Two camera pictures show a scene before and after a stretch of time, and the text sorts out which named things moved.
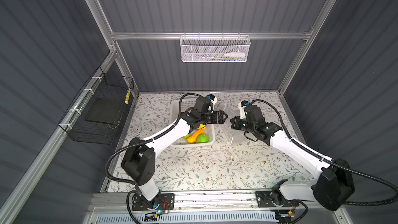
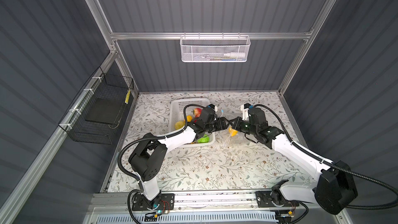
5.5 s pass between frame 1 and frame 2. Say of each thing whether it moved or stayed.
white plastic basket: stayed
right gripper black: stayed
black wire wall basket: stayed
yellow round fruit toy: moved
